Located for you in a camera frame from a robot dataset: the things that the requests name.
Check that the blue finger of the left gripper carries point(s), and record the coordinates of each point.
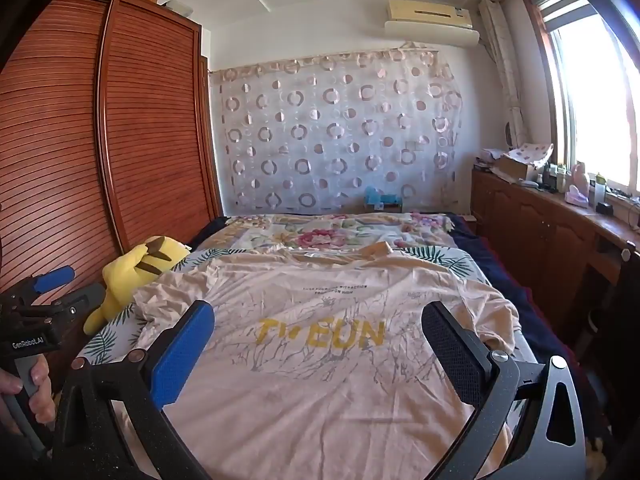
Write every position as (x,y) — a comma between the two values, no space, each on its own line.
(54,279)

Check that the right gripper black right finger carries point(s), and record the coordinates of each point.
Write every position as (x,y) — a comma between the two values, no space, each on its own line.
(468,363)

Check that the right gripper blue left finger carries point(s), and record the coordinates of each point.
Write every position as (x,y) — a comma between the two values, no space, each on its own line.
(173,355)

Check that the beige printed t-shirt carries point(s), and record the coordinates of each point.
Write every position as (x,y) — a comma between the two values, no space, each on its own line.
(318,367)

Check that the yellow Pikachu plush toy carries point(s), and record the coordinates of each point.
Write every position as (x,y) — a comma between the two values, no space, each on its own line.
(122,277)

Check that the palm leaf print sheet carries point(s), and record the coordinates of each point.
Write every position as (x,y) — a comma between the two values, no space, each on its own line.
(121,334)

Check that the wooden louvered wardrobe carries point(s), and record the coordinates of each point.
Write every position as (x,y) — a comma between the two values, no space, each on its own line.
(105,137)

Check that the long wooden cabinet desk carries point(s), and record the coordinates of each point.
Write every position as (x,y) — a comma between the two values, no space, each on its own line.
(569,258)

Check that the floral quilt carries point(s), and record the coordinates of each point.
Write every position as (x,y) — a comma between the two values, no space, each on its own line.
(333,231)

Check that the blue toy on box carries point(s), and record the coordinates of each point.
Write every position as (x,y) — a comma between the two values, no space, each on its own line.
(376,200)

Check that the cardboard box on desk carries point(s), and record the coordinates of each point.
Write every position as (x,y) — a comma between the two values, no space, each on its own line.
(514,169)

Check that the pink figurine on desk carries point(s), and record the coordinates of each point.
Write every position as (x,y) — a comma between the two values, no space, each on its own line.
(577,193)

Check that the circle pattern sheer curtain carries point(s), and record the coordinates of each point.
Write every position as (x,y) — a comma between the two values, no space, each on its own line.
(314,135)

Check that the window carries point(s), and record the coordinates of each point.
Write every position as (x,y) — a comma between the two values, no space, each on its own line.
(594,91)

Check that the beige window side curtain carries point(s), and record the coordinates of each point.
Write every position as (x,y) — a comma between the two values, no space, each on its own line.
(502,48)

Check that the wall air conditioner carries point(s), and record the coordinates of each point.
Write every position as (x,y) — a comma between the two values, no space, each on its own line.
(430,23)

